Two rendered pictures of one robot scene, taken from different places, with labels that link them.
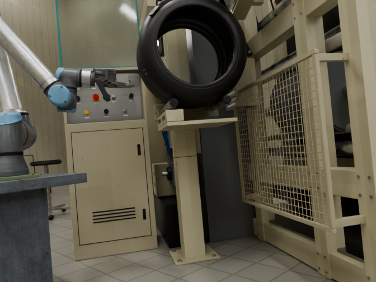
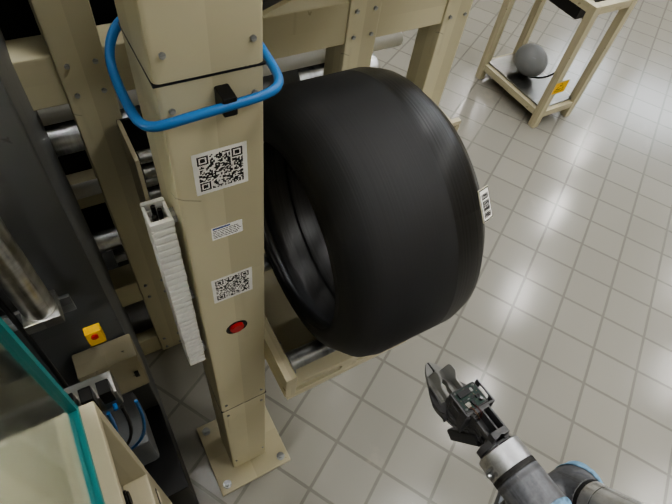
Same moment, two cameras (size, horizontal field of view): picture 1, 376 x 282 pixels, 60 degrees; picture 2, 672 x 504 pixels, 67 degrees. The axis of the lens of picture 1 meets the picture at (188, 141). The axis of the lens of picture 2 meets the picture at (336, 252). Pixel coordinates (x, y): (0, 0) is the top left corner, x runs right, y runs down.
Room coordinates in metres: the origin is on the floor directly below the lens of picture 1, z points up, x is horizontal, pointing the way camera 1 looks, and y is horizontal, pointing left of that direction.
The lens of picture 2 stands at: (2.10, 0.59, 2.00)
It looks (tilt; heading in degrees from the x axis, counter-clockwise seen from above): 53 degrees down; 245
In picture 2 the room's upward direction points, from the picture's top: 11 degrees clockwise
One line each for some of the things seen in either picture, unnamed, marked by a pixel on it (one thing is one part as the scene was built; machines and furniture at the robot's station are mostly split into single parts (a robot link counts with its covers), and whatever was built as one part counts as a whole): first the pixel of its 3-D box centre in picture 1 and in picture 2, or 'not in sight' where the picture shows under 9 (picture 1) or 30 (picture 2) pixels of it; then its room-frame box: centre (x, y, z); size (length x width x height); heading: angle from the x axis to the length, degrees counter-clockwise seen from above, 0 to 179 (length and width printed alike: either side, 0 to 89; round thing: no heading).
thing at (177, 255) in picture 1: (193, 253); (243, 443); (2.06, 0.03, 0.01); 0.27 x 0.27 x 0.02; 12
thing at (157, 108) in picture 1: (186, 110); (256, 317); (1.99, -0.01, 0.90); 0.40 x 0.03 x 0.10; 102
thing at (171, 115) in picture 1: (169, 119); (343, 346); (1.79, 0.09, 0.83); 0.36 x 0.09 x 0.06; 12
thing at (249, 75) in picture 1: (240, 85); (178, 175); (2.12, -0.37, 1.05); 0.20 x 0.15 x 0.30; 12
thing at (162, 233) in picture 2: not in sight; (181, 296); (2.14, 0.08, 1.19); 0.05 x 0.04 x 0.48; 102
